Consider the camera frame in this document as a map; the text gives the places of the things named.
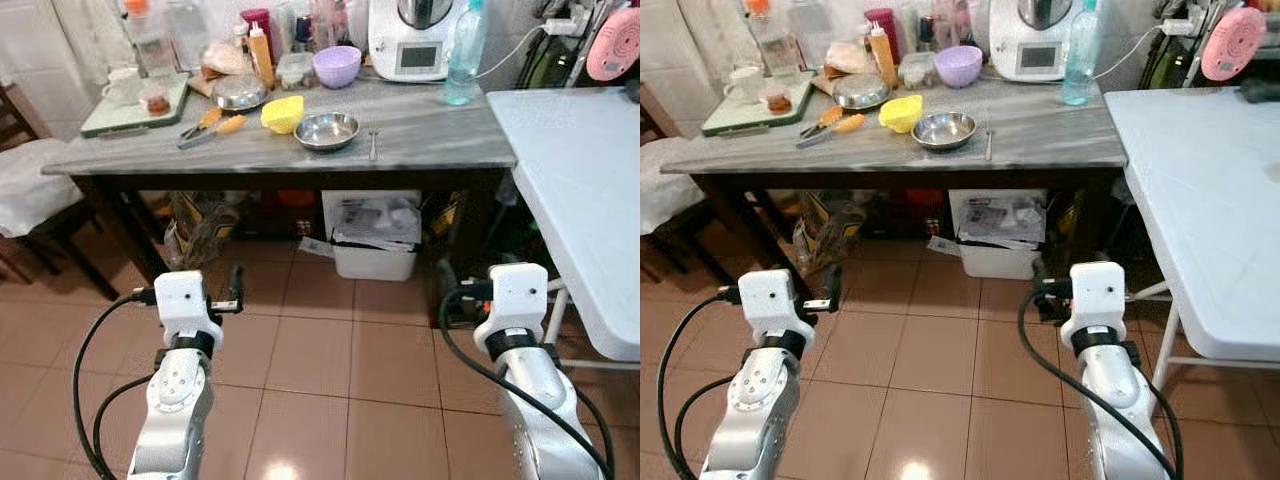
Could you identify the orange sauce bottle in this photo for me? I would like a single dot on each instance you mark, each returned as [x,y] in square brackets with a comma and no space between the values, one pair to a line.
[883,60]
[262,60]

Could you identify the metal spoon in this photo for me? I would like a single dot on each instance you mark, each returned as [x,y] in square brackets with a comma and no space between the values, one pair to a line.
[990,145]
[373,145]

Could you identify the plastic bag of bread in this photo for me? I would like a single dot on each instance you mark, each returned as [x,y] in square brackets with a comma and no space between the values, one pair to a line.
[846,58]
[224,58]

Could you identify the clear plastic water bottle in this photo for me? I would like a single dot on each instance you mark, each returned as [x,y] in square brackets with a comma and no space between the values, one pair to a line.
[1082,60]
[463,60]

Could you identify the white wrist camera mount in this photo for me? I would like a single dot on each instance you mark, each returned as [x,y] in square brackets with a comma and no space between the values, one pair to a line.
[1095,295]
[515,295]
[770,300]
[185,300]

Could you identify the pink round fan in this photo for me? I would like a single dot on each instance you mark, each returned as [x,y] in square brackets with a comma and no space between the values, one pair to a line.
[1232,45]
[612,45]

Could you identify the dark wooden marble-top table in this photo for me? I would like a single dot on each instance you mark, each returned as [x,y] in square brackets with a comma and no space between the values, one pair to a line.
[1050,135]
[430,135]

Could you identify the stainless steel bowl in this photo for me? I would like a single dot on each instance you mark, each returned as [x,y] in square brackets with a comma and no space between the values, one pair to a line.
[327,131]
[944,130]

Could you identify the glass jar with orange lid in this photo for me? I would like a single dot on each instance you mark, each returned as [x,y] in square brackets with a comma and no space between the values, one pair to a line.
[150,45]
[770,45]

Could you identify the green cutting board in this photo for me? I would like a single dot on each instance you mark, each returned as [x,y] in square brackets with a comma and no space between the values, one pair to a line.
[120,118]
[745,118]

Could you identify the crumpled brown bag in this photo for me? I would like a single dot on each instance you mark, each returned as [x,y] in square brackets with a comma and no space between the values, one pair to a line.
[195,232]
[825,230]

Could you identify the yellow plastic bowl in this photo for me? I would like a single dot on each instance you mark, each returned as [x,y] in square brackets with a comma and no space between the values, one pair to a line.
[900,112]
[282,113]

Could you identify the white folding table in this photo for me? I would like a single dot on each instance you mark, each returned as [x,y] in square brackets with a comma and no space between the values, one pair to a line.
[1200,200]
[580,190]

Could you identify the white cloth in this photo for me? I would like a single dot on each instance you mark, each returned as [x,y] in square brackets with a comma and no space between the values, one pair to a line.
[30,185]
[665,185]

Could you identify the dark wooden chair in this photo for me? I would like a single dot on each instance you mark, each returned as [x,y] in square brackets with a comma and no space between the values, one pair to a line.
[60,245]

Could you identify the white kitchen food processor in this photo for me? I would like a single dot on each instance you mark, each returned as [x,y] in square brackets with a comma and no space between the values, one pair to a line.
[1025,45]
[405,45]

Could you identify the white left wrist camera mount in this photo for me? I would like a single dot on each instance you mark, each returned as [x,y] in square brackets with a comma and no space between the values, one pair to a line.
[770,300]
[185,300]

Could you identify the small jar with red contents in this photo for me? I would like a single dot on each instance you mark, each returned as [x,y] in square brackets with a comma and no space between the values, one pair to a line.
[777,99]
[156,100]

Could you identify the white waste bin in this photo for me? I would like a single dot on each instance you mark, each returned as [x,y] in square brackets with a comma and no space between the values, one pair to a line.
[1000,255]
[375,255]

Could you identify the clear plastic container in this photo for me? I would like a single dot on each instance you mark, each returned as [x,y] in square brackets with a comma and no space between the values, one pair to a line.
[916,70]
[295,70]

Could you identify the maroon cup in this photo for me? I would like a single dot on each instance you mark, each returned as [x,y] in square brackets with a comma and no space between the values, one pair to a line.
[884,17]
[260,18]

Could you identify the purple plastic bowl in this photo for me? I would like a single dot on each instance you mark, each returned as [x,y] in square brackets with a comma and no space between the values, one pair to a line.
[958,67]
[337,67]

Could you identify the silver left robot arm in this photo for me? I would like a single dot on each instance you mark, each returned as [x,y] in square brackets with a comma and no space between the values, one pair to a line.
[172,410]
[748,410]

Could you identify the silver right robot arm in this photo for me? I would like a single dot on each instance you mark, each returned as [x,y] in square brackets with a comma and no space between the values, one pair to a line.
[1115,420]
[540,420]

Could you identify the white mug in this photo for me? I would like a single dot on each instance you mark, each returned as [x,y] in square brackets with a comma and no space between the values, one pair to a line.
[745,85]
[122,86]

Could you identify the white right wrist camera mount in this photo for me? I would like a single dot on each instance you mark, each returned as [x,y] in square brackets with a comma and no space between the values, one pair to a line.
[1095,295]
[515,295]

